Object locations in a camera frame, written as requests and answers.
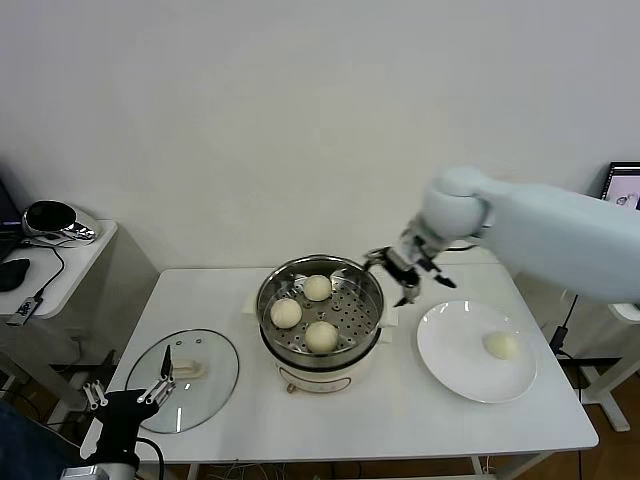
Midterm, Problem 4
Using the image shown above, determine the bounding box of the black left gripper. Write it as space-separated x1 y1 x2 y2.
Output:
82 344 178 464

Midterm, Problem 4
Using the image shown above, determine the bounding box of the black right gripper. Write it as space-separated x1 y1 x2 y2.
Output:
362 224 458 308

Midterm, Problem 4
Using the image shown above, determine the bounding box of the glass lid with cream handle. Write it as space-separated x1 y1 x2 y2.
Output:
123 327 240 434

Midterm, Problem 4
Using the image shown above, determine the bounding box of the white steamed baozi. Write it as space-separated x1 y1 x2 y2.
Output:
303 273 333 302
304 320 338 354
482 331 519 361
270 298 303 330

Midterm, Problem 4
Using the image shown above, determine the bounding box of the stainless steel steamer basket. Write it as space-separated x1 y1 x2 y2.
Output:
255 254 386 365

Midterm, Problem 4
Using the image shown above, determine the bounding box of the white round plate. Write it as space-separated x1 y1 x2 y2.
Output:
416 299 539 404

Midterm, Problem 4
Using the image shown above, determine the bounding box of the person in dark blue clothing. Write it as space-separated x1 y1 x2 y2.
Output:
0 397 76 480

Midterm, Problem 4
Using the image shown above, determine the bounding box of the grey usb hub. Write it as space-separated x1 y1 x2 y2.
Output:
7 294 44 329

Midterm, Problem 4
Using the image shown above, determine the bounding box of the cream electric cooker pot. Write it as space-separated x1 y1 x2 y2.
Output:
242 294 400 396

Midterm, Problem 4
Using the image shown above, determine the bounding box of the white side table with headset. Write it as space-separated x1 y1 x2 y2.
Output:
0 218 162 444

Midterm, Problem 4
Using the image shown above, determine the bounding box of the black computer mouse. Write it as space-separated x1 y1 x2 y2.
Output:
0 259 30 294

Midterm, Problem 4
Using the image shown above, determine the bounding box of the chrome and black headset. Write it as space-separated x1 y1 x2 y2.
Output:
22 199 101 247

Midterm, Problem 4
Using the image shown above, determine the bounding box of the dark laptop with grey lid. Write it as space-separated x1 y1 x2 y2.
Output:
0 157 34 262

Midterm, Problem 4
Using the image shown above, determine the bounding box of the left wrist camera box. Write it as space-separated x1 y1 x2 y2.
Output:
79 417 104 460

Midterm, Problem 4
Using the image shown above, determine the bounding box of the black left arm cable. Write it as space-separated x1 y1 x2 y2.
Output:
134 437 166 480

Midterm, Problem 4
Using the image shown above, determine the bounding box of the black laptop adapter cable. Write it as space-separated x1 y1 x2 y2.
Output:
548 294 581 361

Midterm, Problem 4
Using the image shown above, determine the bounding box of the black headset cable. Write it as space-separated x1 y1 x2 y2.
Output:
19 238 67 301

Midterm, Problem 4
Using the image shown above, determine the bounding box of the grey laptop showing camera views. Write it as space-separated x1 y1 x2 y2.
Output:
599 160 640 211

